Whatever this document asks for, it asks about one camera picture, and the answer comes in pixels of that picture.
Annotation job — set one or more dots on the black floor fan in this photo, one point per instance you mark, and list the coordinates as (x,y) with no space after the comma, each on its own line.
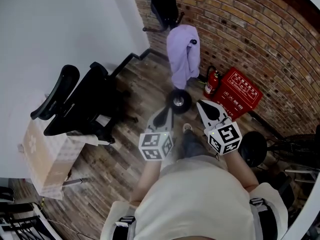
(295,145)

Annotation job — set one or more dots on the person's shoe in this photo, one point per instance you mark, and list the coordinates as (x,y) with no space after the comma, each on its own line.
(188,128)

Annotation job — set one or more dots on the person's jeans leg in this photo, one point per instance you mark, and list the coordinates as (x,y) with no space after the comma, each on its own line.
(195,145)

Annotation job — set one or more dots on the red fire extinguisher box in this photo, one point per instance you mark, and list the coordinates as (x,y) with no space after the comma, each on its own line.
(237,94)

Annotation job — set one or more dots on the person's right forearm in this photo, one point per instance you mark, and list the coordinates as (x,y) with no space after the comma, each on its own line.
(241,171)

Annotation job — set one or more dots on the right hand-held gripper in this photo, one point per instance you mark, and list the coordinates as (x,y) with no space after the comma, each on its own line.
(225,139)

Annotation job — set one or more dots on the grey desk foot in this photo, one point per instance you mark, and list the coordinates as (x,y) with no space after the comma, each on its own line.
(75,182)

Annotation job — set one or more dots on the red fire extinguisher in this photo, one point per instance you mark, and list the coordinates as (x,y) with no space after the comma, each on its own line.
(211,84)

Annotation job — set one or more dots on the black coat stand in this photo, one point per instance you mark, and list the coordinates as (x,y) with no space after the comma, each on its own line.
(179,101)

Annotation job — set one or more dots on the black metal rack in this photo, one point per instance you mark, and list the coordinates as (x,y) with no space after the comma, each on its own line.
(17,221)

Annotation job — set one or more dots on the person's white shirt torso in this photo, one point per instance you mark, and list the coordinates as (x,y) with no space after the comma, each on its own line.
(195,204)

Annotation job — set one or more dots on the white table frame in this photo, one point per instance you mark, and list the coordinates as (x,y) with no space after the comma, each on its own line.
(302,175)

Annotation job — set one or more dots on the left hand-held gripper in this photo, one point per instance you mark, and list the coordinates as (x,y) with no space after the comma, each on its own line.
(156,145)

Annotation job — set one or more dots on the black bag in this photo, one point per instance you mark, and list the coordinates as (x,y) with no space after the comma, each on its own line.
(280,189)

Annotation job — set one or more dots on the person's left forearm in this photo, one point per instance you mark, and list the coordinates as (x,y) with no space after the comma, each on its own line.
(147,181)

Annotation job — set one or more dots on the purple clothes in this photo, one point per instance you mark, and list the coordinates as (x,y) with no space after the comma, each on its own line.
(182,56)

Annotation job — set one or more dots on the cardboard box with checked wrap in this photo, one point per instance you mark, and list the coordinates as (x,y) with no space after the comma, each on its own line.
(45,164)

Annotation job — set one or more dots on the black office chair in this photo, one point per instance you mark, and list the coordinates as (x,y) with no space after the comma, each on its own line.
(85,104)

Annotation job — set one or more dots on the dark jacket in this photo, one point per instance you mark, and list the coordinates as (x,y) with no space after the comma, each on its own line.
(162,6)

